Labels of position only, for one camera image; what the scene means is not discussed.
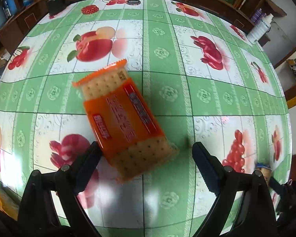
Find blue Hokkaido cracker packet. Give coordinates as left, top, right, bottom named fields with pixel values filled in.
left=256, top=163, right=272, bottom=185

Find orange cracker packet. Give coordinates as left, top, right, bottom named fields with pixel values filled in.
left=72, top=59, right=175, bottom=182

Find yellow-rimmed white tray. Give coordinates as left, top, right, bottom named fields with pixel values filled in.
left=0, top=188, right=19, bottom=221

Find white spray bottle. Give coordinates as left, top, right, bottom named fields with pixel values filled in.
left=246, top=13, right=274, bottom=44

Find purple bottles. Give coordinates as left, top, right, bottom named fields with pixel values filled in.
left=250, top=8, right=266, bottom=25

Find black cylinder on table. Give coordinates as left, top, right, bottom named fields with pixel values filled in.
left=46, top=0, right=67, bottom=16

